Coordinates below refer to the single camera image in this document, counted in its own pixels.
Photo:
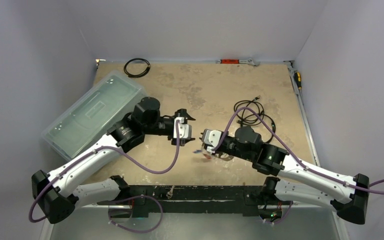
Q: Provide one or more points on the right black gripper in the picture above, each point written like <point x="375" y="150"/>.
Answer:
<point x="224" y="145"/>

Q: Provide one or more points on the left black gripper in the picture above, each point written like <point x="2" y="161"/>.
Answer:
<point x="182" y="113"/>

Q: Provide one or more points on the red key tag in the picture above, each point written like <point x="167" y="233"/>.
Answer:
<point x="207" y="156"/>

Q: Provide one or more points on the silver key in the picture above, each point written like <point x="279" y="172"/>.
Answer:
<point x="170" y="193"/>

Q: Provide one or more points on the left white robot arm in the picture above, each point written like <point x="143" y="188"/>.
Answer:
<point x="59" y="192"/>

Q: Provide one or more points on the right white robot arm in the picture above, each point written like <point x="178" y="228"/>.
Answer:
<point x="291" y="179"/>

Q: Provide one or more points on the clear plastic storage box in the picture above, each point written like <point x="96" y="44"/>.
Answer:
<point x="86" y="121"/>

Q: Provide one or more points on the yellow black screwdriver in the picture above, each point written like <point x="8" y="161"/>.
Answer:
<point x="298" y="80"/>

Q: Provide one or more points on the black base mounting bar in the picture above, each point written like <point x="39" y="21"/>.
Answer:
<point x="247" y="200"/>

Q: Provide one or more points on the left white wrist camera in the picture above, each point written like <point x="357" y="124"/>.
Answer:
<point x="182" y="130"/>

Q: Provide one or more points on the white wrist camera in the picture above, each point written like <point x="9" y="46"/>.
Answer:
<point x="182" y="130"/>
<point x="210" y="139"/>

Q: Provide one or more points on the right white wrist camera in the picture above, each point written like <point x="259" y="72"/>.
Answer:
<point x="210" y="139"/>

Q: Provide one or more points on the red handled adjustable wrench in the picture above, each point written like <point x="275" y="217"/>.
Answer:
<point x="249" y="61"/>

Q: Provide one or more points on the aluminium frame rail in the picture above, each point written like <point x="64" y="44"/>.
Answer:
<point x="299" y="97"/>

